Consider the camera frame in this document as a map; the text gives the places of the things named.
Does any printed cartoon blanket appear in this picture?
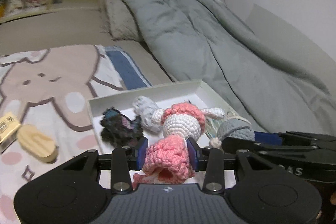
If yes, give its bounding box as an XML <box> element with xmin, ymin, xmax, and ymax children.
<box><xmin>0</xmin><ymin>44</ymin><xmax>147</xmax><ymax>224</ymax></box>

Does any beige bed sheet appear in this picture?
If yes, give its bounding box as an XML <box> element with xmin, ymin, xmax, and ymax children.
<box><xmin>0</xmin><ymin>5</ymin><xmax>179</xmax><ymax>83</ymax></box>

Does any oval wooden block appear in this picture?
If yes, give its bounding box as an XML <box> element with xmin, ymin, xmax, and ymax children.
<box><xmin>17</xmin><ymin>124</ymin><xmax>58</xmax><ymax>164</ymax></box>

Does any fuzzy beige pillow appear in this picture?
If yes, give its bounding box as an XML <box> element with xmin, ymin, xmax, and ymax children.
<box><xmin>101</xmin><ymin>0</ymin><xmax>144</xmax><ymax>42</ymax></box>

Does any pale lavender crochet toy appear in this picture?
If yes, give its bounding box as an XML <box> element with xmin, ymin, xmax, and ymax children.
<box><xmin>132</xmin><ymin>96</ymin><xmax>162</xmax><ymax>132</ymax></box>

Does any white cardboard box tray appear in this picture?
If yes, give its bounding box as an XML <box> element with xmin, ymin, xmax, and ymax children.
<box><xmin>87</xmin><ymin>79</ymin><xmax>253</xmax><ymax>189</ymax></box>

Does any pink crochet toy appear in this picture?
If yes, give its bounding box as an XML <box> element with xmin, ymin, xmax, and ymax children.
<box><xmin>133</xmin><ymin>135</ymin><xmax>196</xmax><ymax>185</ymax></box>

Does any grey crochet octopus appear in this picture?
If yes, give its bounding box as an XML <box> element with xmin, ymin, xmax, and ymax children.
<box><xmin>209</xmin><ymin>119</ymin><xmax>256</xmax><ymax>149</ymax></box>

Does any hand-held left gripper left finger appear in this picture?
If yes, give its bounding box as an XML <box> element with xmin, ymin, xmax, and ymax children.
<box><xmin>62</xmin><ymin>137</ymin><xmax>149</xmax><ymax>193</ymax></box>

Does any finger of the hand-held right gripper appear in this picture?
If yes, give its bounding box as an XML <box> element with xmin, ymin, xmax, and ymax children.
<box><xmin>222</xmin><ymin>137</ymin><xmax>336</xmax><ymax>162</ymax></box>
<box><xmin>254</xmin><ymin>131</ymin><xmax>336</xmax><ymax>147</ymax></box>

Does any small gold cardboard box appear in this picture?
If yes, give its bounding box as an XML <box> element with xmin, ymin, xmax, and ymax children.
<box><xmin>0</xmin><ymin>112</ymin><xmax>22</xmax><ymax>154</ymax></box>

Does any white and pink crochet mushroom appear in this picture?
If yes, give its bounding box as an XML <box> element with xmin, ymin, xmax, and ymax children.
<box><xmin>154</xmin><ymin>102</ymin><xmax>225</xmax><ymax>139</ymax></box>

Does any dark multicolour crochet flower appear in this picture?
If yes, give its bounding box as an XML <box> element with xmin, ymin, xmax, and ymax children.
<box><xmin>100</xmin><ymin>108</ymin><xmax>144</xmax><ymax>147</ymax></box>

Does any grey duvet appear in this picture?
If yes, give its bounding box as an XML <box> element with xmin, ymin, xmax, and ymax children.
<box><xmin>118</xmin><ymin>0</ymin><xmax>336</xmax><ymax>140</ymax></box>

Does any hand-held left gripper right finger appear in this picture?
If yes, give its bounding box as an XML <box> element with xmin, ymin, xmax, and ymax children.
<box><xmin>187</xmin><ymin>138</ymin><xmax>279</xmax><ymax>192</ymax></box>

